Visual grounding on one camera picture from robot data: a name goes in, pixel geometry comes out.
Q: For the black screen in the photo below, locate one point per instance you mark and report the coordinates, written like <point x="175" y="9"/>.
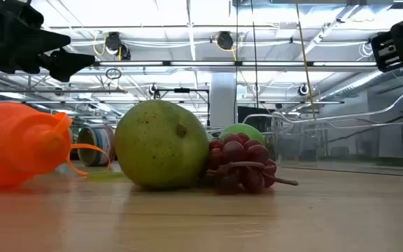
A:
<point x="262" y="120"/>

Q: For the silver air duct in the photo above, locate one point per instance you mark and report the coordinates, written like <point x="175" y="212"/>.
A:
<point x="362" y="82"/>

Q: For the orange plastic bottle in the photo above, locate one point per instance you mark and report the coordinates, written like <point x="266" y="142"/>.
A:
<point x="16" y="143"/>

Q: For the black gantry frame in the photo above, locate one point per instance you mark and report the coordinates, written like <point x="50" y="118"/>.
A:
<point x="182" y="90"/>

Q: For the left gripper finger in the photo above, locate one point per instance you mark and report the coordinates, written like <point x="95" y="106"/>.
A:
<point x="47" y="41"/>
<point x="68" y="64"/>

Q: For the blue label tuna can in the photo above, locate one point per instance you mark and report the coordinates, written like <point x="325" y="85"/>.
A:
<point x="94" y="147"/>

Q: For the white building column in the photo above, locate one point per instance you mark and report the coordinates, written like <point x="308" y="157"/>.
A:
<point x="222" y="98"/>

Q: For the red grape bunch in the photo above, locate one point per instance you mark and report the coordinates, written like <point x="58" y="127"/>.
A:
<point x="234" y="152"/>

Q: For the green pear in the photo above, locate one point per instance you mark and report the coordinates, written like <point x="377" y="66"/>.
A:
<point x="159" y="147"/>

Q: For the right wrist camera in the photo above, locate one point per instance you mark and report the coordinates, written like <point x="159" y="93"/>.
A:
<point x="383" y="52"/>

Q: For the green apple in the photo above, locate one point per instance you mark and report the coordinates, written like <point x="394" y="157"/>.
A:
<point x="243" y="129"/>

